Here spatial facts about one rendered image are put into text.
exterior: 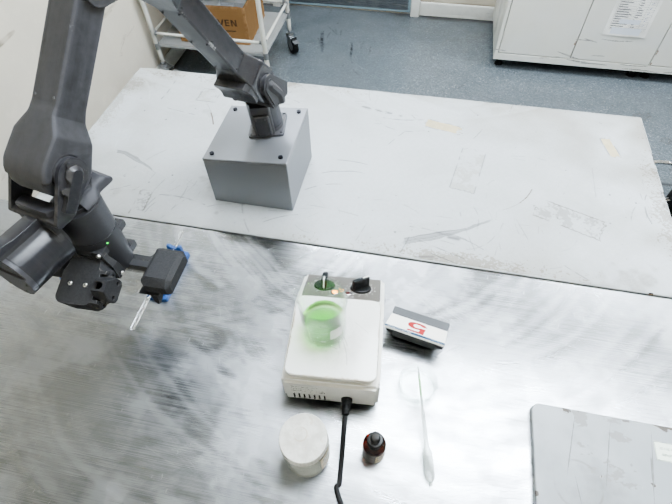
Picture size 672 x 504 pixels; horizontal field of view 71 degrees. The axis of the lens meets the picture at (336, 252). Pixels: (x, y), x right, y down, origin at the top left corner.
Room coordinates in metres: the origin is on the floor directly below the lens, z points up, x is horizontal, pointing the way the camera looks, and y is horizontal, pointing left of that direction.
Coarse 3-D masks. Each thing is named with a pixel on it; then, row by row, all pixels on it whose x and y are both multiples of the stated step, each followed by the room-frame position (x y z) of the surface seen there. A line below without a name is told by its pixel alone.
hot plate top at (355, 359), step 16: (352, 304) 0.34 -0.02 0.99; (368, 304) 0.34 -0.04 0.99; (352, 320) 0.31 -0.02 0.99; (368, 320) 0.31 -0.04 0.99; (352, 336) 0.29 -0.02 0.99; (368, 336) 0.29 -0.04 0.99; (288, 352) 0.27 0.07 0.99; (304, 352) 0.27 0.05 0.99; (320, 352) 0.27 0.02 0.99; (336, 352) 0.27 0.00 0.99; (352, 352) 0.26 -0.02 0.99; (368, 352) 0.26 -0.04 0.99; (288, 368) 0.25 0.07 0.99; (304, 368) 0.24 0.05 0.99; (320, 368) 0.24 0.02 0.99; (336, 368) 0.24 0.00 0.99; (352, 368) 0.24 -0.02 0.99; (368, 368) 0.24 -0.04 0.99
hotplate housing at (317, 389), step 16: (384, 288) 0.40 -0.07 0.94; (288, 384) 0.24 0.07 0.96; (304, 384) 0.23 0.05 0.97; (320, 384) 0.23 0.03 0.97; (336, 384) 0.23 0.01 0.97; (352, 384) 0.23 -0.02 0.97; (368, 384) 0.23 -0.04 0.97; (336, 400) 0.23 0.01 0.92; (352, 400) 0.22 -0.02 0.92; (368, 400) 0.22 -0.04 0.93
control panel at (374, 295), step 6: (312, 276) 0.42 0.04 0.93; (318, 276) 0.42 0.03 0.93; (330, 276) 0.42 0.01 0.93; (342, 282) 0.41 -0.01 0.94; (348, 282) 0.41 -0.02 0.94; (372, 282) 0.41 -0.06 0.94; (378, 282) 0.41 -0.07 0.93; (348, 288) 0.39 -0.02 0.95; (372, 288) 0.39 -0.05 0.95; (378, 288) 0.39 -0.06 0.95; (348, 294) 0.37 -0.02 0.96; (354, 294) 0.37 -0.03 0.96; (360, 294) 0.37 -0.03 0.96; (366, 294) 0.37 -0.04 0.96; (372, 294) 0.37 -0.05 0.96; (378, 294) 0.37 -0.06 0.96; (372, 300) 0.36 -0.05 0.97; (378, 300) 0.36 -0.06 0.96
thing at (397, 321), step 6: (390, 318) 0.35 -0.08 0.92; (396, 318) 0.35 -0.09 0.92; (402, 318) 0.36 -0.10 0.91; (390, 324) 0.33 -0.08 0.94; (396, 324) 0.33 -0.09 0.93; (402, 324) 0.34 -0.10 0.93; (408, 324) 0.34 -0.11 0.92; (414, 324) 0.34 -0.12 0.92; (420, 324) 0.34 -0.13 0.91; (408, 330) 0.32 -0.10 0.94; (414, 330) 0.32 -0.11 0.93; (420, 330) 0.33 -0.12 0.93; (426, 330) 0.33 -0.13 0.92; (432, 330) 0.33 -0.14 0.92; (438, 330) 0.33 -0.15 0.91; (426, 336) 0.31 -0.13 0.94; (432, 336) 0.31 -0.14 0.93; (438, 336) 0.31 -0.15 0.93; (444, 336) 0.32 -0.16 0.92
